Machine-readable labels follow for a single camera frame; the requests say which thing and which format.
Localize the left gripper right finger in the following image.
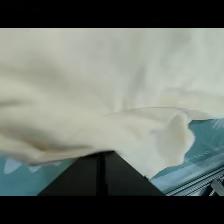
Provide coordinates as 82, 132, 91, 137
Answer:
101, 150, 165, 197

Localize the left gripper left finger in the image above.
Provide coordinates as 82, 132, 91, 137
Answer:
37, 150, 103, 197

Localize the cream garment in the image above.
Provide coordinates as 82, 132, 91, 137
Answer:
0, 28, 224, 179

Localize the silver frame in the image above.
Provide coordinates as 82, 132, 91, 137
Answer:
164, 165, 224, 197

